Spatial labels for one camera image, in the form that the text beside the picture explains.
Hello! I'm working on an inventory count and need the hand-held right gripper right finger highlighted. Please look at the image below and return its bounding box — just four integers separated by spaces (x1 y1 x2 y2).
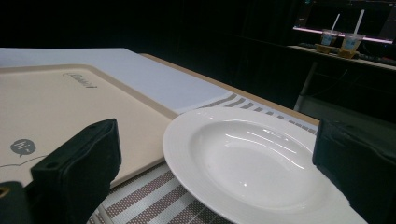
312 118 396 224

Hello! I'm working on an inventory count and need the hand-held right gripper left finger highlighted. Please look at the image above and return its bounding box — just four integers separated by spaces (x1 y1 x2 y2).
30 118 122 224

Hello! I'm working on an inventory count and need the beige cutting board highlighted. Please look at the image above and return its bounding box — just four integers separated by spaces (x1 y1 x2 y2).
0 63 179 189

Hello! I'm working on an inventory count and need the striped placemat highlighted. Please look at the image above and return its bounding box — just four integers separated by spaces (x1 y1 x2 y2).
86 92 318 224

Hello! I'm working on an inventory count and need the background desk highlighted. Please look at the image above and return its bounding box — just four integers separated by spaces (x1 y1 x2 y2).
287 45 396 113

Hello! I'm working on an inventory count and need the white deep plate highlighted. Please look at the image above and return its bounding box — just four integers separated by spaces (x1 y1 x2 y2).
162 106 369 224

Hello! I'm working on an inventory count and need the plastic cup with straw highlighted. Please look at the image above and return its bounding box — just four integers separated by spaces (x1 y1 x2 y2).
315 12 342 54
337 8 366 60

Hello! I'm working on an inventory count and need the monitor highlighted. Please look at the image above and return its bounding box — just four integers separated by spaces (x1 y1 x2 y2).
292 0 396 45

